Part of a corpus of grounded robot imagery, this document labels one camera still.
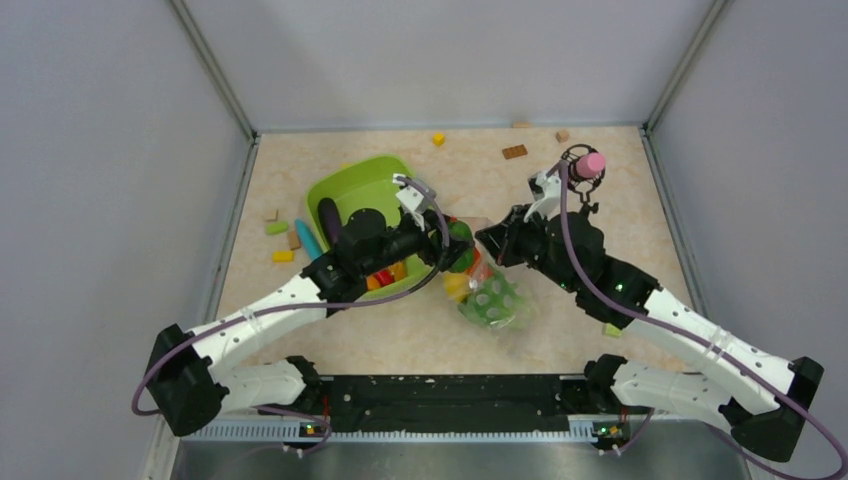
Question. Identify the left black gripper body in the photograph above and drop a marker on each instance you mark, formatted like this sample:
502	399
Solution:
405	240

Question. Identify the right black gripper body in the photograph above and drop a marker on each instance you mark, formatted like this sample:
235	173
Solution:
528	242

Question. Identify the clear zip top bag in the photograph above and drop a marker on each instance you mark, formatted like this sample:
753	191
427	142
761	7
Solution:
474	222

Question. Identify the green toy lettuce leaf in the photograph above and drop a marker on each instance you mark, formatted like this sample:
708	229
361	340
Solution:
497	303

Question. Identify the yellow toy lemon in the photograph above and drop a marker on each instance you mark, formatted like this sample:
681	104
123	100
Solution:
456	286

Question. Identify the orange toy carrot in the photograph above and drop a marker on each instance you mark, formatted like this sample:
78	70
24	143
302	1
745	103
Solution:
480	270

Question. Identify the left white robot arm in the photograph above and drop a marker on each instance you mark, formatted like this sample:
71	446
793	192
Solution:
194	376

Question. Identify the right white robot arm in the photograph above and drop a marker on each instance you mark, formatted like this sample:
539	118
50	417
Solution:
734	386

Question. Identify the red toy chili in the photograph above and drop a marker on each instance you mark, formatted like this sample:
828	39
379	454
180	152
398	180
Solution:
383	277

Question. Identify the orange toy fruit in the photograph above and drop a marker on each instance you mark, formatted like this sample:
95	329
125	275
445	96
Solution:
398	271

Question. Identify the purple toy eggplant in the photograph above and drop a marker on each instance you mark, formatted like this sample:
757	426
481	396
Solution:
330	220

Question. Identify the cyan toy piece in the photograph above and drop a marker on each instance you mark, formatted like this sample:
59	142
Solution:
308	240

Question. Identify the green plastic bowl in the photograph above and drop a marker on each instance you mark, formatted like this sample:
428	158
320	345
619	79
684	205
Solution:
367	184

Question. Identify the green toy pepper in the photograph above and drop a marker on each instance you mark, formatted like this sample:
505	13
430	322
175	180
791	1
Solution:
461	248

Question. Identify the brown toy block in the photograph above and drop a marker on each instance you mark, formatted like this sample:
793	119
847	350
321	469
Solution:
293	240

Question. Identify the brown toy brick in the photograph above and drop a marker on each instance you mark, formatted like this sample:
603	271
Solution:
513	152

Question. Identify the yellow toy brick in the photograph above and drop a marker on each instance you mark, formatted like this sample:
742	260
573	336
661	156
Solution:
282	256

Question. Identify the pink microphone on tripod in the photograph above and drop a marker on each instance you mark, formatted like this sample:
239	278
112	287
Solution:
585	169

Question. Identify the light green block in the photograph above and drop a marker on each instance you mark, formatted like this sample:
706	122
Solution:
611	331

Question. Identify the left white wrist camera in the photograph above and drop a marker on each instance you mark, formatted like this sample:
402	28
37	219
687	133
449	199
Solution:
415	197

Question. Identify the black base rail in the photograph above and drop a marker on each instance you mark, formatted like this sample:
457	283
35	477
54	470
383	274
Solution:
448	404

